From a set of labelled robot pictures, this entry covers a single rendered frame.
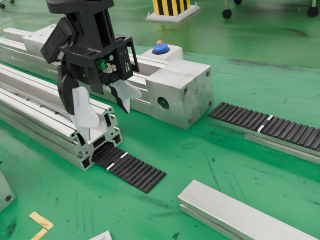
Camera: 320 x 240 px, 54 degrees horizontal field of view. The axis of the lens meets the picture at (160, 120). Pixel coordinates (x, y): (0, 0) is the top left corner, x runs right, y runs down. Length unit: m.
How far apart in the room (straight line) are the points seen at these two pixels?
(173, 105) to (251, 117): 0.15
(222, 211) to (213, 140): 0.19
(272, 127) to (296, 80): 0.23
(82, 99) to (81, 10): 0.13
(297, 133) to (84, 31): 0.37
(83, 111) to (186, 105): 0.22
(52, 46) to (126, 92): 0.13
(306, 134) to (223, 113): 0.15
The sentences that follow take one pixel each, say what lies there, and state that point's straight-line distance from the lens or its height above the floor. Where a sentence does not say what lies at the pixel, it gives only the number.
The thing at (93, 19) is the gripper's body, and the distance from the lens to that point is 0.39.
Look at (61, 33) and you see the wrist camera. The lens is 0.46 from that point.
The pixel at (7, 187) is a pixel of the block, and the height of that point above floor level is 0.81.
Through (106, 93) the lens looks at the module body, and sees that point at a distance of 0.77.
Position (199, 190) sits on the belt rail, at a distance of 0.47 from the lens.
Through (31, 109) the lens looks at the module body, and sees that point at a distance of 0.67.
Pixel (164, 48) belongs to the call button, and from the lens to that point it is 0.82.
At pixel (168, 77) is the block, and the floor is 0.87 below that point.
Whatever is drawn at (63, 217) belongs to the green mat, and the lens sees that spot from 0.54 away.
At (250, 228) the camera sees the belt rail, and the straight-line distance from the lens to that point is 0.43.
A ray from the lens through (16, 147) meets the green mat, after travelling 0.74.
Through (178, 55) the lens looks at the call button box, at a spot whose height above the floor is 0.83.
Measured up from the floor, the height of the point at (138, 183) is 0.78.
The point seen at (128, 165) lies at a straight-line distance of 0.57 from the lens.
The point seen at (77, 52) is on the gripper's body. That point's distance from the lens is 0.42.
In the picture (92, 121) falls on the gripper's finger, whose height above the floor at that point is 0.92.
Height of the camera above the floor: 1.16
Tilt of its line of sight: 34 degrees down
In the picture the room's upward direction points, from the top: 11 degrees counter-clockwise
